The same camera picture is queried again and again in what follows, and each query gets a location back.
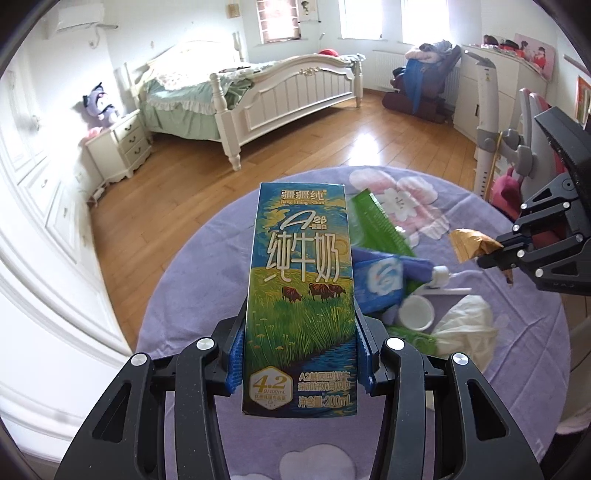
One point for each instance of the red items on cabinet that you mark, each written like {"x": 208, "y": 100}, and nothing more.
{"x": 503, "y": 45}

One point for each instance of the pile of clothes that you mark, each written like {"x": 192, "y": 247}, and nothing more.
{"x": 429, "y": 50}

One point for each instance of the green ruffled bedspread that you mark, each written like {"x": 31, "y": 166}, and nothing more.
{"x": 184, "y": 106}

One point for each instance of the orange gold wrapper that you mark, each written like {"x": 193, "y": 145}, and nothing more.
{"x": 471, "y": 242}

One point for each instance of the cream nightstand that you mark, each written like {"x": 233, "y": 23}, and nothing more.
{"x": 124, "y": 143}

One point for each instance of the pink item on nightstand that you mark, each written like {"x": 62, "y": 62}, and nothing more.
{"x": 92, "y": 133}

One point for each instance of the blue cloth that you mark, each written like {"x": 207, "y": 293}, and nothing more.
{"x": 416, "y": 83}

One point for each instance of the white round lid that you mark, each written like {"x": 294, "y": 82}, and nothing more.
{"x": 415, "y": 313}

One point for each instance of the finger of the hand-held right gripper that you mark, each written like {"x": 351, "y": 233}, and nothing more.
{"x": 570, "y": 143}
{"x": 531, "y": 258}

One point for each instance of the blue green milk carton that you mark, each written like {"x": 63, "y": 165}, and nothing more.
{"x": 300, "y": 277}

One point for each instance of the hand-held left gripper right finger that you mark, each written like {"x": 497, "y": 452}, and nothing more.
{"x": 364, "y": 364}

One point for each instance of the window with striped blind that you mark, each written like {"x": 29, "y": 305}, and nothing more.
{"x": 277, "y": 21}

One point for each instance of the white wardrobe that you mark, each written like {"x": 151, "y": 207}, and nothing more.
{"x": 37, "y": 230}

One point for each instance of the white radiator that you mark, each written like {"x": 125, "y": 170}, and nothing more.
{"x": 383, "y": 69}

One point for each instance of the cream wooden bed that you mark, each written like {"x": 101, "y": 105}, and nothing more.
{"x": 295, "y": 92}

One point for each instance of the pink poster with figures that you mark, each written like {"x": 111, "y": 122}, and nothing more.
{"x": 535, "y": 55}

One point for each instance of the white air conditioner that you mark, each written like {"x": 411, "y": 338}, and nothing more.
{"x": 76, "y": 19}

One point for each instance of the small wall picture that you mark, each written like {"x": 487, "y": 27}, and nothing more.
{"x": 232, "y": 9}

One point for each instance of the white cabinet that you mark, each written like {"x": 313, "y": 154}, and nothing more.
{"x": 466, "y": 106}

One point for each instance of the dark massage chair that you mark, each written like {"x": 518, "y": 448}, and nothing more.
{"x": 415, "y": 108}

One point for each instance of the bright window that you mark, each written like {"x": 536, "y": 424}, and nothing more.
{"x": 362, "y": 18}
{"x": 425, "y": 21}

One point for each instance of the white power strip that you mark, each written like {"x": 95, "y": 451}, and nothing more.
{"x": 95, "y": 194}

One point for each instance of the wall poster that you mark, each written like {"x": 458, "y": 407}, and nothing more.
{"x": 309, "y": 11}

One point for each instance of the green plastic wrapper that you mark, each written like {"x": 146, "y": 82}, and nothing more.
{"x": 411, "y": 341}

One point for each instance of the framed wall picture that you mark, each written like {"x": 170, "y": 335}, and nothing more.
{"x": 584, "y": 99}

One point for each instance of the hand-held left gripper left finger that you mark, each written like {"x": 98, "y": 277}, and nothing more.
{"x": 235, "y": 360}

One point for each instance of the blue toothpaste tube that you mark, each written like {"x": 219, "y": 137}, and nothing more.
{"x": 383, "y": 281}

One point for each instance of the red round object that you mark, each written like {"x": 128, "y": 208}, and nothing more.
{"x": 328, "y": 52}

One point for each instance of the white plastic bag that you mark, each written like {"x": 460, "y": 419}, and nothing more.
{"x": 466, "y": 327}

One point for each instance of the purple plush toy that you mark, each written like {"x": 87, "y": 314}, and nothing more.
{"x": 99, "y": 106}

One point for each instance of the green packet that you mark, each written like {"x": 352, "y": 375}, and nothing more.
{"x": 374, "y": 221}

